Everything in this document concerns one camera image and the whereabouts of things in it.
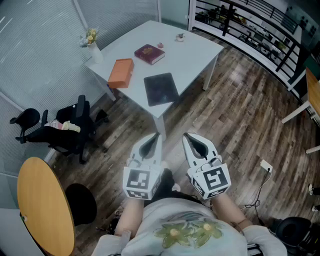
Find black round stool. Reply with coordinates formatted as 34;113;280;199
65;183;98;227

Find black office chair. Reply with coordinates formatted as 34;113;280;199
9;94;110;165

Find orange rectangular box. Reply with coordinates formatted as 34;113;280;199
107;58;135;89

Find black metal railing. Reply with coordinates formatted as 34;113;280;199
194;0;310;86

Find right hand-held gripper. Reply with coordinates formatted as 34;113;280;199
181;132;232;201

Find black bag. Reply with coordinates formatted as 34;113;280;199
271;216;320;256

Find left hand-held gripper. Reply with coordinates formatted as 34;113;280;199
122;132;165;201

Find person's left forearm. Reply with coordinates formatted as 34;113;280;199
114;197;145;236

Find white power strip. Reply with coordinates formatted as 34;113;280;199
259;159;273;173

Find black floor cable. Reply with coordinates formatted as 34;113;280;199
244;169;272;221

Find person's right forearm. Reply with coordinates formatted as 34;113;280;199
211;192;253;231

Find white vase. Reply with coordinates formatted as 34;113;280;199
87;41;104;64

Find pink bag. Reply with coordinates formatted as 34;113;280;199
44;119;63;130

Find wooden desk with white legs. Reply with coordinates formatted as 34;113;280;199
281;67;320;155

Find person's black trousers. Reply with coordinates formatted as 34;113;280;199
151;168;203;203

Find maroon hardcover book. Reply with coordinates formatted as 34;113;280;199
134;43;166;66

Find person's white flower-print shirt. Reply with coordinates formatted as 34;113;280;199
91;198;288;256

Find yellow artificial flower bouquet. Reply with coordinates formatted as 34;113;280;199
79;27;99;48

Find round wooden table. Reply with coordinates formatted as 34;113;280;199
16;156;76;256

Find cream rolled item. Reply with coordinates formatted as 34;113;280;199
61;120;81;133

